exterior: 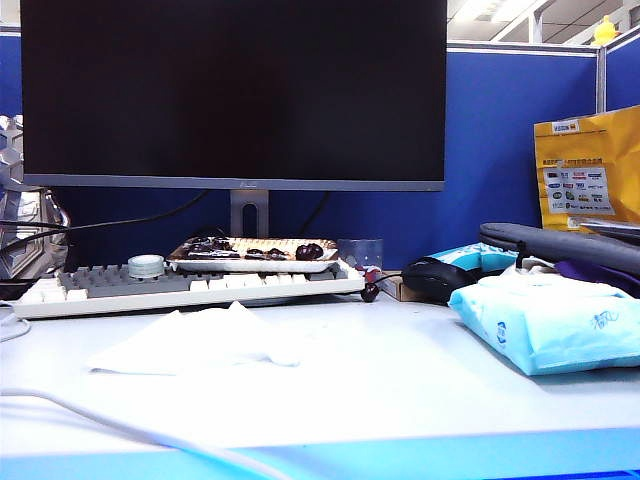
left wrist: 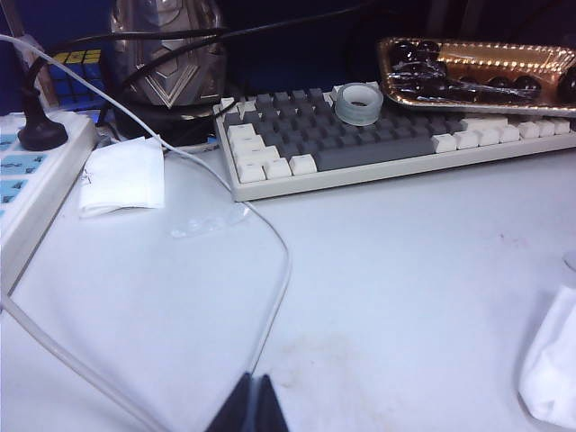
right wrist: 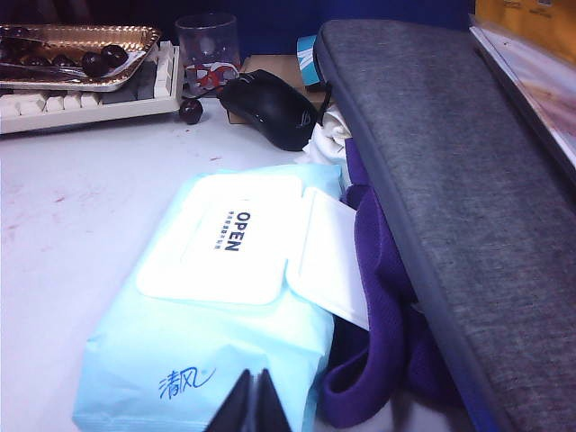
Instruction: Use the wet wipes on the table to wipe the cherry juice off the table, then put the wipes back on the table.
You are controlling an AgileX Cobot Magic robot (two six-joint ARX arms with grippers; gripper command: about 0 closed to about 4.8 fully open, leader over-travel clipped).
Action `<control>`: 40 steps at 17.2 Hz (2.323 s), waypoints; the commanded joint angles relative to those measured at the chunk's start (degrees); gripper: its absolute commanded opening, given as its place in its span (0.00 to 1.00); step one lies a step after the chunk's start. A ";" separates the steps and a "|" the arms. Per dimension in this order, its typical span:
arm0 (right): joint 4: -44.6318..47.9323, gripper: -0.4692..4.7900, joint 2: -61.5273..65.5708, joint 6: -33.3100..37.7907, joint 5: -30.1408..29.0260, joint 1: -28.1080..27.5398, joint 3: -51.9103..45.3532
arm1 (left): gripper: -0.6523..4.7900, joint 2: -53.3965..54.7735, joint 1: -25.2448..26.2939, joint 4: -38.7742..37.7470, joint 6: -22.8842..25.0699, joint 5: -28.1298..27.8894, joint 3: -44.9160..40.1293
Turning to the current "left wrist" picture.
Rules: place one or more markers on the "black power plug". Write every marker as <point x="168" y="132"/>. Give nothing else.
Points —
<point x="40" y="132"/>

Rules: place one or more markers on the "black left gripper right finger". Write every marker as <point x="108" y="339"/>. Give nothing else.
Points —
<point x="270" y="414"/>

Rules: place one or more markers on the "large dark cherry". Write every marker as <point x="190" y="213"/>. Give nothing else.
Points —
<point x="569" y="85"/>

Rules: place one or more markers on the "blue and yellow puzzle cube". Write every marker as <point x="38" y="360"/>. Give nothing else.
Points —
<point x="78" y="76"/>

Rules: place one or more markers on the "translucent tape roll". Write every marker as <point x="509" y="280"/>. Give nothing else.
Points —
<point x="344" y="111"/>

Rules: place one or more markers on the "white power strip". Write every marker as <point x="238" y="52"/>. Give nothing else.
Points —
<point x="45" y="171"/>

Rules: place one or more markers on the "gold foil cherry tray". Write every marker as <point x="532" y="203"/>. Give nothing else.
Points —
<point x="495" y="58"/>

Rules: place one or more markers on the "white wet wipe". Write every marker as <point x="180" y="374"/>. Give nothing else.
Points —
<point x="546" y="355"/>

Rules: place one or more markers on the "white and grey keyboard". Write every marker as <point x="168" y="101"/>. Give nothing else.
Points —
<point x="360" y="148"/>

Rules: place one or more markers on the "folded white tissue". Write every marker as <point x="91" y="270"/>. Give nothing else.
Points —
<point x="121" y="175"/>

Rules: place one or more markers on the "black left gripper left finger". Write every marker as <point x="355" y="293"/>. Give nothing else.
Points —
<point x="234" y="414"/>

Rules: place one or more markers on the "silver robot figurine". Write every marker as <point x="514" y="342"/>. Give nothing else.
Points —
<point x="171" y="76"/>

